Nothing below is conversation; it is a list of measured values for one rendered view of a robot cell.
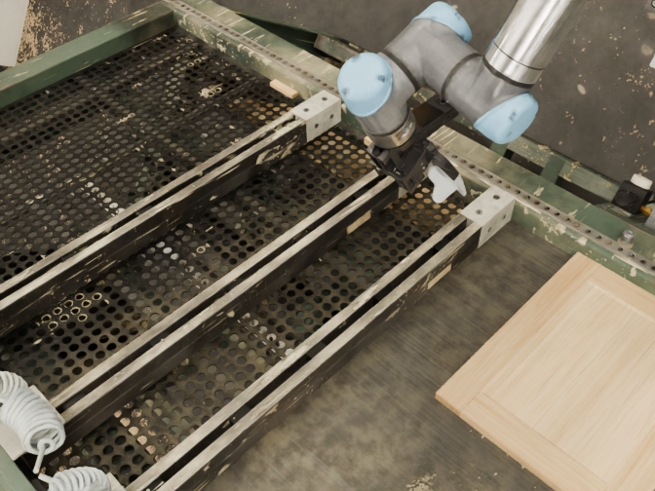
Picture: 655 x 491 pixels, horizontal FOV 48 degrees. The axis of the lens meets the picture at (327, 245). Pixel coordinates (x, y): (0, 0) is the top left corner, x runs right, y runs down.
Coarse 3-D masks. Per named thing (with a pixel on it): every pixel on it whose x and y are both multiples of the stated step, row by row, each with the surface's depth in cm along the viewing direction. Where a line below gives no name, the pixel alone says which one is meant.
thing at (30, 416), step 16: (0, 400) 112; (16, 400) 110; (32, 400) 111; (16, 416) 110; (32, 416) 109; (48, 416) 109; (16, 432) 110; (32, 432) 107; (48, 432) 113; (64, 432) 110; (0, 448) 100; (32, 448) 108; (48, 448) 109; (0, 464) 98; (16, 480) 96; (48, 480) 102; (96, 480) 102
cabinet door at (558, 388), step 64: (576, 256) 155; (512, 320) 144; (576, 320) 144; (640, 320) 144; (448, 384) 134; (512, 384) 134; (576, 384) 134; (640, 384) 134; (512, 448) 125; (576, 448) 125; (640, 448) 125
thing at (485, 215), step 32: (448, 224) 155; (480, 224) 154; (416, 256) 148; (448, 256) 149; (384, 288) 143; (416, 288) 145; (352, 320) 140; (384, 320) 142; (320, 352) 133; (352, 352) 138; (256, 384) 128; (288, 384) 128; (320, 384) 135; (224, 416) 124; (256, 416) 124; (192, 448) 120; (224, 448) 120; (32, 480) 98; (64, 480) 98; (160, 480) 117; (192, 480) 118
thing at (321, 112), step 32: (320, 96) 187; (288, 128) 178; (320, 128) 186; (224, 160) 171; (256, 160) 174; (160, 192) 163; (192, 192) 163; (224, 192) 171; (128, 224) 156; (160, 224) 161; (64, 256) 150; (96, 256) 152; (128, 256) 158; (0, 288) 144; (32, 288) 144; (64, 288) 150; (0, 320) 141
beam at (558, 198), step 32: (192, 0) 226; (192, 32) 222; (256, 32) 213; (256, 64) 206; (320, 64) 201; (448, 128) 181; (480, 160) 172; (480, 192) 168; (544, 192) 164; (544, 224) 159; (608, 224) 157; (608, 256) 151
